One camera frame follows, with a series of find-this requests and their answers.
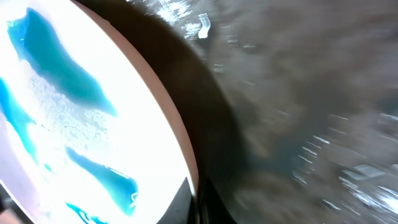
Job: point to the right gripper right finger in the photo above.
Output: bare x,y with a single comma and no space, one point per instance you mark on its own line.
210,206

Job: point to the white plate being scrubbed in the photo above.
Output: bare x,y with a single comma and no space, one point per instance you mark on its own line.
89,133

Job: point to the large brown tray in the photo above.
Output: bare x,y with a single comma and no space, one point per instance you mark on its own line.
291,106

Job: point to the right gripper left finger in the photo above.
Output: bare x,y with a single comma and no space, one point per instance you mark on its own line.
182,209

